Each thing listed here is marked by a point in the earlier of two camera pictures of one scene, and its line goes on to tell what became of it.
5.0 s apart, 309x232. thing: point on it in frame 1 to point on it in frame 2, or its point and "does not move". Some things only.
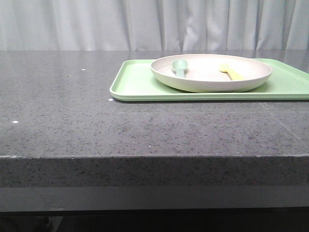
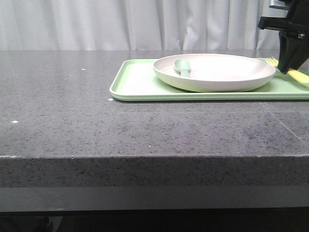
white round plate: (203, 74) does not move
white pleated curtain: (153, 25) does not move
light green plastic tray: (133, 80) does not move
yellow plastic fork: (234, 75) to (299, 75)
